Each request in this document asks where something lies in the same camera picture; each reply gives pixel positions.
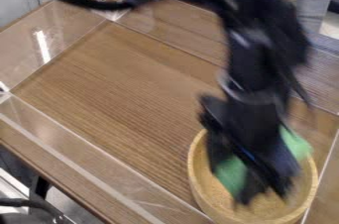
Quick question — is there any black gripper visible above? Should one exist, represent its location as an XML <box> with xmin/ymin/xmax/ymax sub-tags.
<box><xmin>200</xmin><ymin>81</ymin><xmax>300</xmax><ymax>206</ymax></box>

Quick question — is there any green rectangular block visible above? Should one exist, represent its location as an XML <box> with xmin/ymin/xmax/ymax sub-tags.
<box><xmin>208</xmin><ymin>128</ymin><xmax>313</xmax><ymax>204</ymax></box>

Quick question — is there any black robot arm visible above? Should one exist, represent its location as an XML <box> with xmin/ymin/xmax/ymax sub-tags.
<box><xmin>126</xmin><ymin>0</ymin><xmax>310</xmax><ymax>205</ymax></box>

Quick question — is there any brown wooden bowl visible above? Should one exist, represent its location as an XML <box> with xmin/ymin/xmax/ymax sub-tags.
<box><xmin>187</xmin><ymin>129</ymin><xmax>318</xmax><ymax>224</ymax></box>

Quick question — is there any clear acrylic tray wall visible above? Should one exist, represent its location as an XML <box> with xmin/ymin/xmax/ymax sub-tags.
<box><xmin>0</xmin><ymin>89</ymin><xmax>214</xmax><ymax>224</ymax></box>

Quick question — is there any black table leg bracket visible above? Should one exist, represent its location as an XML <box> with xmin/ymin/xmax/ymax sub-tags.
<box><xmin>27</xmin><ymin>174</ymin><xmax>79</xmax><ymax>224</ymax></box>

